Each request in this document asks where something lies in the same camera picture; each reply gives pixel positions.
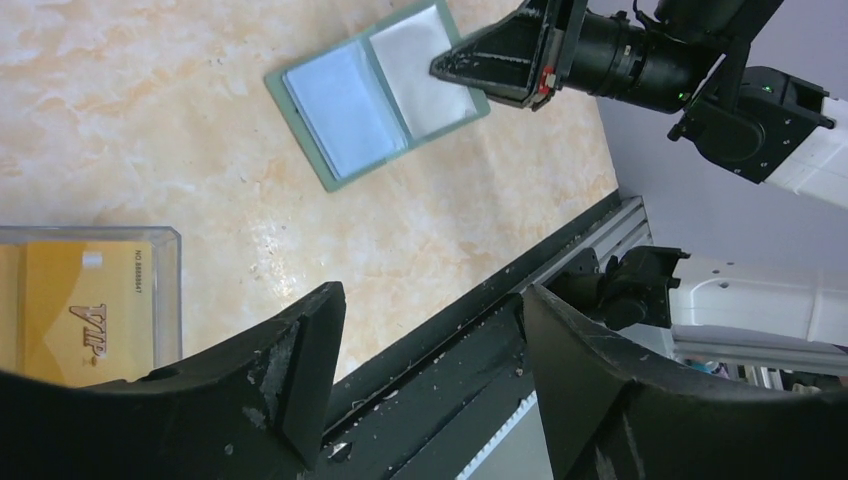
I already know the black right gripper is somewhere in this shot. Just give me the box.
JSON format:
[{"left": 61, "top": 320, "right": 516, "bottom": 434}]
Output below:
[{"left": 429, "top": 1, "right": 719, "bottom": 114}]

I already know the clear plastic card box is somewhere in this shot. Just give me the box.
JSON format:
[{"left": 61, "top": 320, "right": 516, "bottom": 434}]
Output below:
[{"left": 1, "top": 226, "right": 183, "bottom": 387}]

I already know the gold VIP credit card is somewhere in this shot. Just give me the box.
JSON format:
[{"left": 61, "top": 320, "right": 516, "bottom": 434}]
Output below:
[{"left": 1, "top": 240, "right": 154, "bottom": 387}]

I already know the grey slotted cable duct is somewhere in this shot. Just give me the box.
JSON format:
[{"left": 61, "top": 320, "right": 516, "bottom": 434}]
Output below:
[{"left": 456, "top": 391, "right": 554, "bottom": 480}]

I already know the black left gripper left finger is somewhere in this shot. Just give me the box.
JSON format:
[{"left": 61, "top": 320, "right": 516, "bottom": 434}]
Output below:
[{"left": 1, "top": 281, "right": 346, "bottom": 479}]

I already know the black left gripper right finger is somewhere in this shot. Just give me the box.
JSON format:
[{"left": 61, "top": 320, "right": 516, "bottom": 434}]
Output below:
[{"left": 523, "top": 286, "right": 847, "bottom": 479}]

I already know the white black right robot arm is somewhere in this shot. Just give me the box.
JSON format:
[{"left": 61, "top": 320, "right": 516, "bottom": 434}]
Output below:
[{"left": 429, "top": 1, "right": 847, "bottom": 349}]

